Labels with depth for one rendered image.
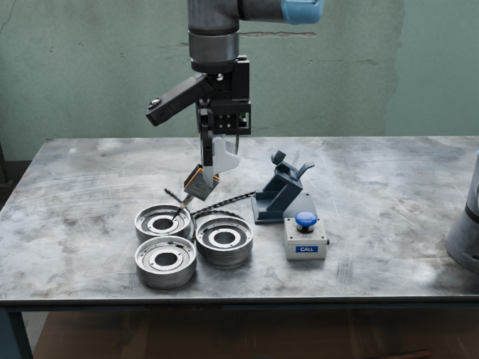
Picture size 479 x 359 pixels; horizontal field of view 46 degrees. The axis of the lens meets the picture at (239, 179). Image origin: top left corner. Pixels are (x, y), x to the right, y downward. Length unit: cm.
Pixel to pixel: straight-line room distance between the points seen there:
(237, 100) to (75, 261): 43
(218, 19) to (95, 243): 51
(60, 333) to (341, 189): 68
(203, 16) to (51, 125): 207
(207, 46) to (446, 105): 212
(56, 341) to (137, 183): 37
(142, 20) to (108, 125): 54
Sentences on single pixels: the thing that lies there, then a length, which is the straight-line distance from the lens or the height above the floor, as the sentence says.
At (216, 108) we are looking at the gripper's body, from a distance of 86.
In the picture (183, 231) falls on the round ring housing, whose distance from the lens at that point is 105.
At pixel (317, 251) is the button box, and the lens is 103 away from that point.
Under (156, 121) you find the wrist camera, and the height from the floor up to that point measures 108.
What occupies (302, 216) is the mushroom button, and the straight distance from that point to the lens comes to 102.
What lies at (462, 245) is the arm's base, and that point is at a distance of 108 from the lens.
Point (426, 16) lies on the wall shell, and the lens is 266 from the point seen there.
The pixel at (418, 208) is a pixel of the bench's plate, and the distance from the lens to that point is 123.
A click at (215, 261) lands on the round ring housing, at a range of 101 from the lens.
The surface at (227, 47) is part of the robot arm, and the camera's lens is 83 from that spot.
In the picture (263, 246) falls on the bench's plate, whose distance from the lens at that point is 107.
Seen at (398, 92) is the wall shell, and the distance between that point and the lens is 275.
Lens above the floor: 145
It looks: 31 degrees down
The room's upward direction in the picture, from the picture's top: straight up
